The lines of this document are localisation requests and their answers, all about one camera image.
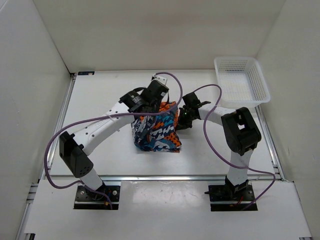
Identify colourful patterned shorts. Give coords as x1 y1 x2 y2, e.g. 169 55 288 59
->
131 101 182 153

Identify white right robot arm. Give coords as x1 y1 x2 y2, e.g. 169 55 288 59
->
176 92 262 200

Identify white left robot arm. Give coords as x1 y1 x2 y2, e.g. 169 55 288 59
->
59 80 169 200

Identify white perforated plastic basket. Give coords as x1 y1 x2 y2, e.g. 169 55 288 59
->
214 56 271 109

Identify blue label sticker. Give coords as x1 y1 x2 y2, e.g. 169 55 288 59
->
77 71 95 76

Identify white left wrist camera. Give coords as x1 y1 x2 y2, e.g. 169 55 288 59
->
151 75 168 86

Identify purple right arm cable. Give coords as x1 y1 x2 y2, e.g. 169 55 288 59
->
187 84 277 211

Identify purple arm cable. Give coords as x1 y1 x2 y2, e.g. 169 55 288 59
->
43 71 183 208
187 84 277 211

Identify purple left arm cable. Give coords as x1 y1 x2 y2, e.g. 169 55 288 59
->
43 71 183 208

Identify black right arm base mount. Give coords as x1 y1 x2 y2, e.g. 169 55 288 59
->
205 185 258 212

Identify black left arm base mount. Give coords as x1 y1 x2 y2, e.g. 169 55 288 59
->
73 184 121 211

